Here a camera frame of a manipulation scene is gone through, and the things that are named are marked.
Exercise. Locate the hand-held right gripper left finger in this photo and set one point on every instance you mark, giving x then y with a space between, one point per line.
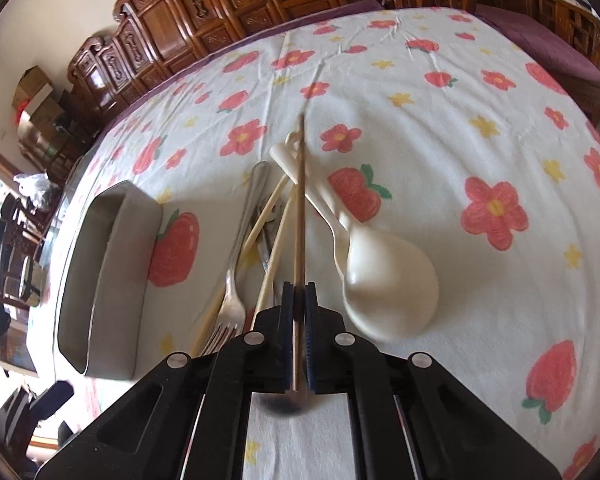
289 340

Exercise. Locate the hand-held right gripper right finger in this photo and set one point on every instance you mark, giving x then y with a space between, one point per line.
310 345

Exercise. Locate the white plastic rice ladle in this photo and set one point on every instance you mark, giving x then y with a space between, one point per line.
390 285

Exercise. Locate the dark wooden chopstick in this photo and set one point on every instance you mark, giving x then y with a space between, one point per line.
300 210

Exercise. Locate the small white soup spoon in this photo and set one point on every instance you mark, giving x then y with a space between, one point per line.
280 154

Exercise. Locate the silver metal fork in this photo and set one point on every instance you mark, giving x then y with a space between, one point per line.
232 300

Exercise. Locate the light bamboo chopstick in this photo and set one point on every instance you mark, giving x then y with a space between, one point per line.
260 222
275 255

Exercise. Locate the silver metal utensil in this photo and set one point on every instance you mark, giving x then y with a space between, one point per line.
266 252

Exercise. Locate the grey rectangular container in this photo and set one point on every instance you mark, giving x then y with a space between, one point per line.
125 260

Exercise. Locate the floral strawberry printed cloth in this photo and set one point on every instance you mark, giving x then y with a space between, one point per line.
430 125

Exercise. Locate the dark wooden side chair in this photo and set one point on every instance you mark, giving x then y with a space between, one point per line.
22 250

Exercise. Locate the clear plastic bag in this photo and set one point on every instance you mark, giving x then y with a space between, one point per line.
37 190

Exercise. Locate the carved wooden bench backrest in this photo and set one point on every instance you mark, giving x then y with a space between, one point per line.
180 20

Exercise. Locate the cardboard box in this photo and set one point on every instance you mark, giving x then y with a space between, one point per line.
30 85

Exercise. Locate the purple seat cushion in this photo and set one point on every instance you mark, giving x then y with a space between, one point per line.
545 45

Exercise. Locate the wooden armchair frame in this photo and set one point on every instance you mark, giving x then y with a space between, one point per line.
575 25

